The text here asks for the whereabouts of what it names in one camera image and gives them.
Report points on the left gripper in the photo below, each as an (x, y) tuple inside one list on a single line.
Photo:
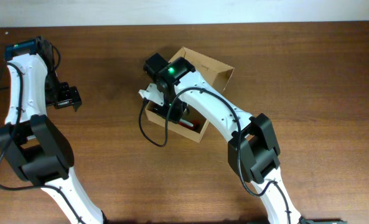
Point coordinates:
[(70, 96)]

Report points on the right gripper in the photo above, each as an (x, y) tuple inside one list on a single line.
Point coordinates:
[(173, 115)]

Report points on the orange utility knife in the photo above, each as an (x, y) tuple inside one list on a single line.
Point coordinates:
[(196, 125)]

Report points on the brown cardboard box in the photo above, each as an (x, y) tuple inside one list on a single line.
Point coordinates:
[(216, 73)]

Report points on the black and white marker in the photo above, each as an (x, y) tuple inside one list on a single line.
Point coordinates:
[(185, 123)]

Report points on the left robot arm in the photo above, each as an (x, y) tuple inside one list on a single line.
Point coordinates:
[(34, 153)]

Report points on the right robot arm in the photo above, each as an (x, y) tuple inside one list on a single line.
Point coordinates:
[(253, 149)]

